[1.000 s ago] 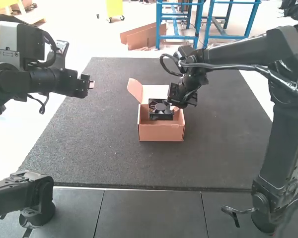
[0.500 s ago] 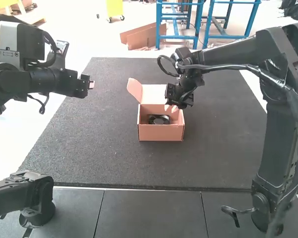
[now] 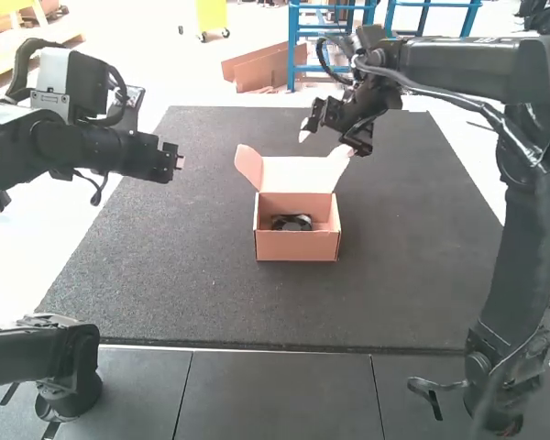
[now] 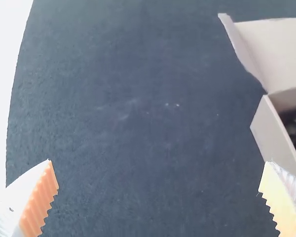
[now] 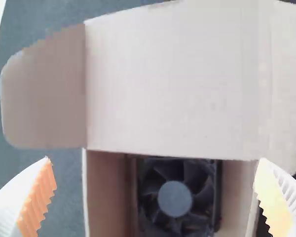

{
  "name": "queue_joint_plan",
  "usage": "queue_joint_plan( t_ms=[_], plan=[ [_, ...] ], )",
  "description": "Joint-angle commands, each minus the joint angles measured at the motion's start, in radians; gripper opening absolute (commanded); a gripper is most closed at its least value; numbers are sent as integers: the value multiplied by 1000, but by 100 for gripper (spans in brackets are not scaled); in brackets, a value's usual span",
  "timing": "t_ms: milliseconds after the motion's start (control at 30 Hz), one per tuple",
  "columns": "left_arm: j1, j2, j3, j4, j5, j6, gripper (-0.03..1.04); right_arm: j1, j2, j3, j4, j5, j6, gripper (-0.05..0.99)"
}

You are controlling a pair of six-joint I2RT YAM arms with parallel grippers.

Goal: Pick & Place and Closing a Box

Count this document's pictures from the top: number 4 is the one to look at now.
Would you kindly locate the cardboard box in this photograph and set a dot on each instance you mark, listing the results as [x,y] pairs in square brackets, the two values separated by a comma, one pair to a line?
[269,49]

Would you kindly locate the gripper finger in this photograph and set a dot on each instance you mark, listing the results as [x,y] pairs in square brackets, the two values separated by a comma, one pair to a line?
[286,202]
[27,202]

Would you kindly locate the black mat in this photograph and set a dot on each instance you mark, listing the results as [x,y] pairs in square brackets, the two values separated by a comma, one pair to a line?
[138,111]

